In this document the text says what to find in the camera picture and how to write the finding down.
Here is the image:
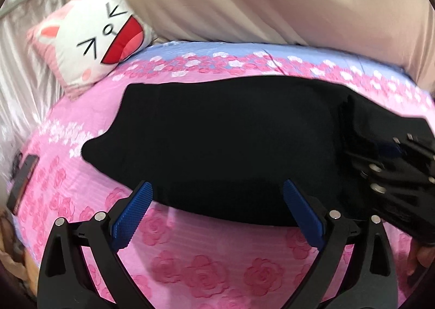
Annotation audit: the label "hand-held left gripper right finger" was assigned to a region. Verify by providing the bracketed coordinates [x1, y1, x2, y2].
[282, 179, 397, 309]

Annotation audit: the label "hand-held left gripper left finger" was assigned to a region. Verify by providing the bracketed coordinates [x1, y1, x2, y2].
[37, 180, 153, 309]

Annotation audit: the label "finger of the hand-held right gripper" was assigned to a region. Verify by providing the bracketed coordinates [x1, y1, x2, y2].
[387, 133, 435, 162]
[355, 159, 435, 199]

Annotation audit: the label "black pants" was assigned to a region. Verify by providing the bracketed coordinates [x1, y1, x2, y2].
[82, 77, 435, 228]

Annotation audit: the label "person's right hand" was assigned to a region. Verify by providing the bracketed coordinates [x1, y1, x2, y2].
[406, 239, 435, 277]

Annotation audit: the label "pink floral bedsheet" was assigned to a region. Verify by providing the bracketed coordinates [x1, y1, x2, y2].
[14, 40, 435, 309]

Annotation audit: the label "black phone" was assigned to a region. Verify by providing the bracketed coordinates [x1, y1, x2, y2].
[6, 154, 39, 216]

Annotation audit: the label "tan crumpled cloth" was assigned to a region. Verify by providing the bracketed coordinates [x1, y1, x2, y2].
[0, 214, 36, 296]

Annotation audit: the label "pink satin curtain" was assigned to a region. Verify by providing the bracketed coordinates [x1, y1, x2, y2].
[0, 0, 69, 214]

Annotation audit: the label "white cat face pillow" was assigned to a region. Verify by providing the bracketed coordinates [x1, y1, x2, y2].
[26, 0, 157, 100]

